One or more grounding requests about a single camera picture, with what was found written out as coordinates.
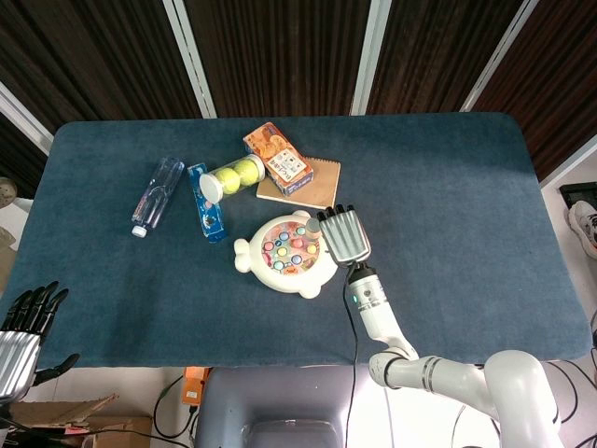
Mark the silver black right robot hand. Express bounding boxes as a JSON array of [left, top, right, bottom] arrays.
[[316, 203, 373, 271]]

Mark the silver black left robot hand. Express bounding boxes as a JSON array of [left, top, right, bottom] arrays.
[[0, 280, 81, 405]]

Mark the white whack-a-mole toy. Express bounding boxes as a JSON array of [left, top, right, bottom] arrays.
[[232, 209, 339, 301]]

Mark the brown kraft notebook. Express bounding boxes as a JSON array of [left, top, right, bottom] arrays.
[[255, 157, 342, 211]]

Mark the blue fabric table mat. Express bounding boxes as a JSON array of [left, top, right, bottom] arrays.
[[0, 111, 594, 371]]

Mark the orange blue cookie box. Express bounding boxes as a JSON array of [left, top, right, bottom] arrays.
[[242, 121, 315, 197]]

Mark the brown cardboard box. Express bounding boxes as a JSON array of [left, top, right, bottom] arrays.
[[0, 393, 154, 448]]

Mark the yellow tennis ball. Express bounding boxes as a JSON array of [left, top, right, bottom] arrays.
[[215, 168, 240, 195], [233, 157, 259, 185]]

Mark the blue cookie snack package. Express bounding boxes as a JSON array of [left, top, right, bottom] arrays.
[[187, 162, 229, 245]]

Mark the clear tennis ball tube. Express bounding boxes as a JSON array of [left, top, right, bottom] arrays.
[[199, 153, 267, 205]]

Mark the orange power strip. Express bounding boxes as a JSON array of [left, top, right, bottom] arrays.
[[181, 366, 207, 407]]

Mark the grey robot torso base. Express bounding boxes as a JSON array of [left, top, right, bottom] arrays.
[[194, 365, 503, 448]]

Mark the clear plastic water bottle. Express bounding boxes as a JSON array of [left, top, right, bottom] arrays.
[[130, 156, 187, 239]]

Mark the black framed box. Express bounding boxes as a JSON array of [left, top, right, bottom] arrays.
[[559, 181, 597, 209]]

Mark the white grey sneaker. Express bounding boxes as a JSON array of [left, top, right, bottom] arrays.
[[566, 200, 597, 259]]

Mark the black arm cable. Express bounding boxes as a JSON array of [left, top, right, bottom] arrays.
[[343, 274, 361, 448]]

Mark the black floor cable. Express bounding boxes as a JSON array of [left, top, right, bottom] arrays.
[[152, 374, 198, 441]]

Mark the white partition frame post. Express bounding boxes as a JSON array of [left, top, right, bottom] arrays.
[[0, 80, 55, 156], [161, 0, 218, 119], [460, 0, 543, 114], [349, 0, 394, 117], [539, 133, 597, 189]]

